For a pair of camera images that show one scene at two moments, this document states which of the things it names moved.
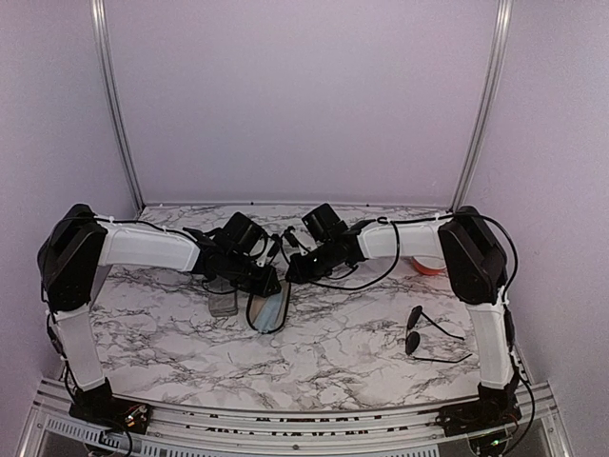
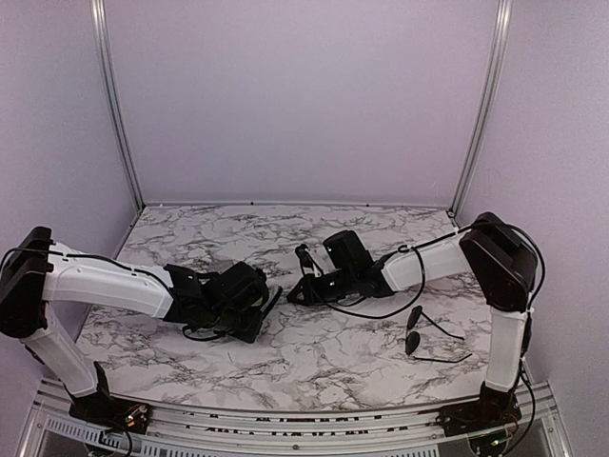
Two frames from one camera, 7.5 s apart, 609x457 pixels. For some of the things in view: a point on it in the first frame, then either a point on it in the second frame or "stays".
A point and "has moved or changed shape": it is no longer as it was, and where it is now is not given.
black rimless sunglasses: (413, 338) stays
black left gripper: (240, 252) to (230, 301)
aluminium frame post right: (504, 14) stays
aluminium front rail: (51, 430) stays
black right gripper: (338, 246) to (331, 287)
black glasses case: (267, 313) has moved or changed shape
